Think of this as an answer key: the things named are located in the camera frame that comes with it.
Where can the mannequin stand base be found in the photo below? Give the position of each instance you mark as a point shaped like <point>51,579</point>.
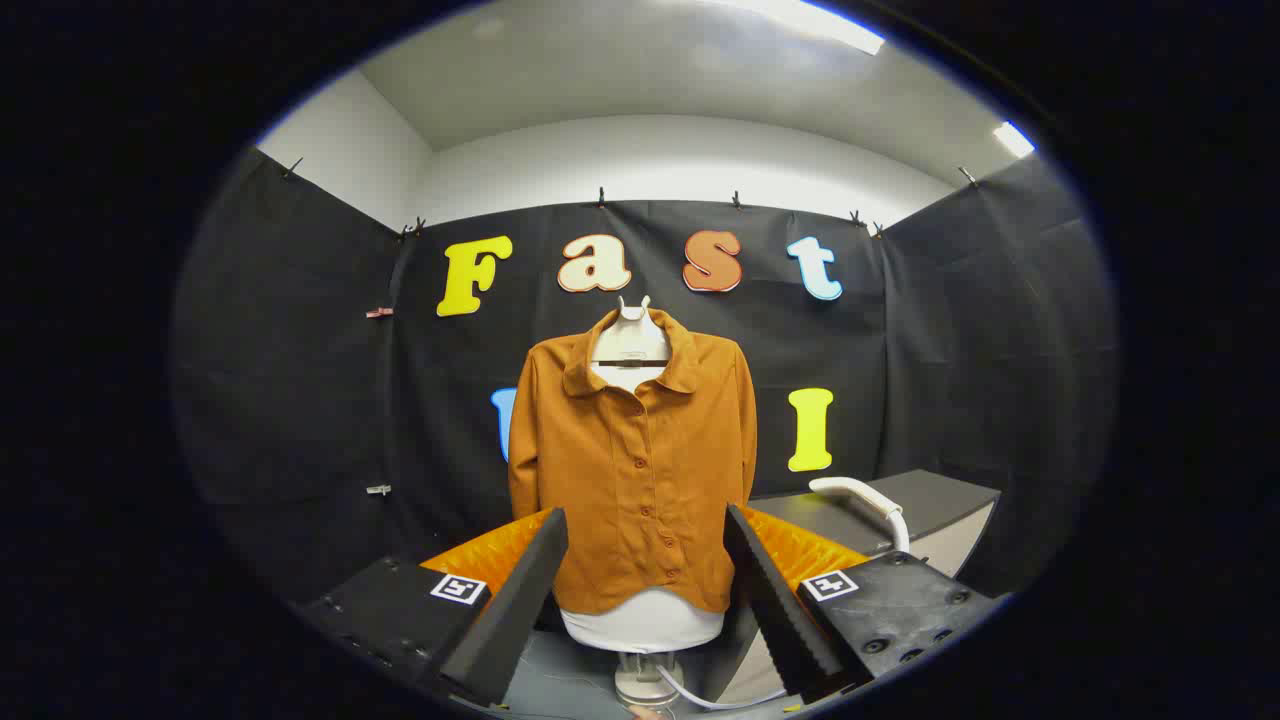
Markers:
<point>648,680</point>

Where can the long ceiling light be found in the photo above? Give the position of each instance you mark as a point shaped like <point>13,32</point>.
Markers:
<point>820,22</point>

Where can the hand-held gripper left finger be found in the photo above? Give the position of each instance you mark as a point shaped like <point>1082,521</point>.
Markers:
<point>520,590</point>

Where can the orange button-up shirt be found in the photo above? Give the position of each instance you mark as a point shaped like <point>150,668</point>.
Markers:
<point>640,480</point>

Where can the white garment steamer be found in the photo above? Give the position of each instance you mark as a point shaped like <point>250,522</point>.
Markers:
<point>868,497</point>

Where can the row of black cloth clips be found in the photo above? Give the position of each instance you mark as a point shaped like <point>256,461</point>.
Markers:
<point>601,197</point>

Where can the white mannequin torso form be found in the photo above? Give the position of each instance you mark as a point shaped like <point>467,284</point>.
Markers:
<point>632,340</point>

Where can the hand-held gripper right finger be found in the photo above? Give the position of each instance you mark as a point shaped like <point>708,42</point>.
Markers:
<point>775,600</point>

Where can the small ceiling light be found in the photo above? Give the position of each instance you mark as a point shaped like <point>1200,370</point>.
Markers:
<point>1013,139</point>

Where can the black backdrop cloth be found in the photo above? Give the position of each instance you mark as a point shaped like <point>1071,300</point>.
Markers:
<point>300,400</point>

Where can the grey cabinet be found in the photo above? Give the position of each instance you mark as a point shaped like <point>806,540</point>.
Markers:
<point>930,500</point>

